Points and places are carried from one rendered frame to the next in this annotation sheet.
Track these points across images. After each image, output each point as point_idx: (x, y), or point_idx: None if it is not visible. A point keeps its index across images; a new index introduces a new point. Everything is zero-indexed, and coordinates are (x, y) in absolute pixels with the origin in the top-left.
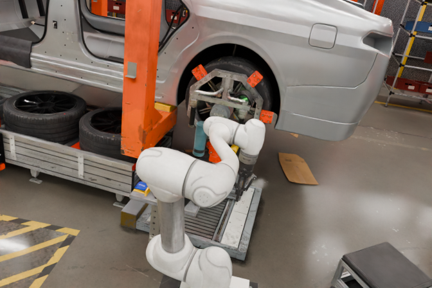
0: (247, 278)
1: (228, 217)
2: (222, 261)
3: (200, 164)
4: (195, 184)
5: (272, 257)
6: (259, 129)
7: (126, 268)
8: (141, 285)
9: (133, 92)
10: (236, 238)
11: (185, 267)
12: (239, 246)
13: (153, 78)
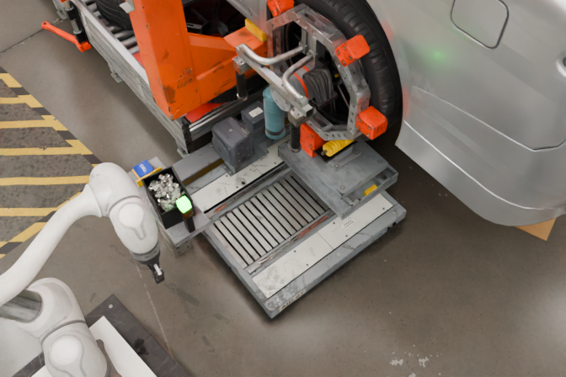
0: (254, 345)
1: (302, 241)
2: (61, 363)
3: None
4: None
5: (320, 335)
6: (123, 229)
7: (126, 253)
8: (126, 284)
9: (140, 30)
10: (279, 283)
11: (40, 339)
12: (271, 298)
13: (171, 12)
